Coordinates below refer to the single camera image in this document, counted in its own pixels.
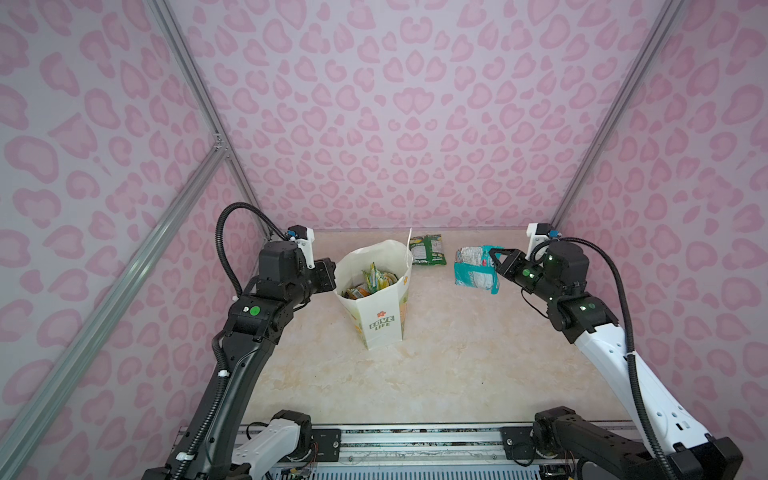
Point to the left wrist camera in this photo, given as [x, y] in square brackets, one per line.
[304, 237]

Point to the green yellow Fox's bag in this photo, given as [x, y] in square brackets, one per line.
[377, 280]

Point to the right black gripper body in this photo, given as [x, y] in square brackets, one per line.
[533, 277]

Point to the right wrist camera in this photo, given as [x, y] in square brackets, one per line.
[538, 233]

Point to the white paper bag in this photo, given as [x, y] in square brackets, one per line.
[378, 318]

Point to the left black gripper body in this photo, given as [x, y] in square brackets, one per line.
[318, 279]

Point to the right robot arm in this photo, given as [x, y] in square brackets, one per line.
[673, 444]

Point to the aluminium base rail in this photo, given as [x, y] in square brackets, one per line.
[420, 447]

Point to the green white snack bag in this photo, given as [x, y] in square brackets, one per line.
[427, 250]

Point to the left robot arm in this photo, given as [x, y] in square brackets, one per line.
[256, 320]

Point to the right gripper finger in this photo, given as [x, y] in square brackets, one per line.
[498, 255]
[513, 269]

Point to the teal white snack bag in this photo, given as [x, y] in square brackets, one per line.
[473, 268]

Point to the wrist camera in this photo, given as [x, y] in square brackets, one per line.
[538, 233]
[304, 237]

